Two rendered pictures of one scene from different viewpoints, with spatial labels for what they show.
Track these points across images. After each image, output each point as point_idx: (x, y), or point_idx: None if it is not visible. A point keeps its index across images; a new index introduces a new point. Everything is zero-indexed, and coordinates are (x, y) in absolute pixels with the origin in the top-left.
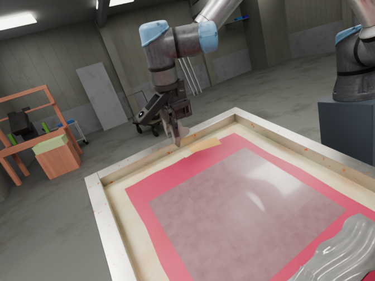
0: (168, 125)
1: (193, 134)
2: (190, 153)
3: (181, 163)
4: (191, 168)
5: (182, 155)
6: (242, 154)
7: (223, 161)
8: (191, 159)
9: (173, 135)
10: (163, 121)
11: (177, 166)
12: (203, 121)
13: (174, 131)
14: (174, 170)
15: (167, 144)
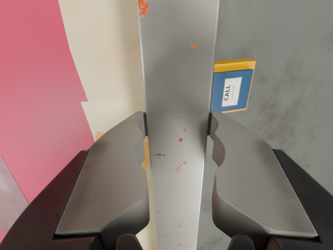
0: (213, 195)
1: (153, 198)
2: (101, 127)
3: (55, 70)
4: (5, 87)
5: (100, 98)
6: (18, 216)
7: (2, 174)
8: (57, 112)
9: (113, 149)
10: (263, 206)
11: (38, 46)
12: (195, 249)
13: (42, 195)
14: (11, 19)
15: (160, 80)
